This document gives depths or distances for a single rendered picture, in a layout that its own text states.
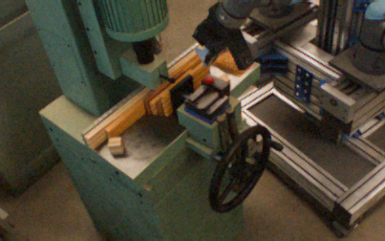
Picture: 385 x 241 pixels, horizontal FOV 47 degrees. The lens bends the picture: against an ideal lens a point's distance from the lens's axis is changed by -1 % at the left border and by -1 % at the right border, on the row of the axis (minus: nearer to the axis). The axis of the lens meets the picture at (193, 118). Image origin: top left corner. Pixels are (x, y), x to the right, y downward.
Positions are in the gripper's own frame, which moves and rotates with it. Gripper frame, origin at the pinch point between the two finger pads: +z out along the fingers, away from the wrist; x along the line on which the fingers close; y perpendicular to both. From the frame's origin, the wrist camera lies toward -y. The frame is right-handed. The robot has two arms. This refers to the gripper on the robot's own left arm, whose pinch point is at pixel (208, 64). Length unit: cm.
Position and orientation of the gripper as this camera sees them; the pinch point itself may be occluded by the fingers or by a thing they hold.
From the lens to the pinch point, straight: 126.0
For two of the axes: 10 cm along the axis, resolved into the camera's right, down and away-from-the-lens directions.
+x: -6.5, 5.9, -4.8
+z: -2.9, 4.0, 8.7
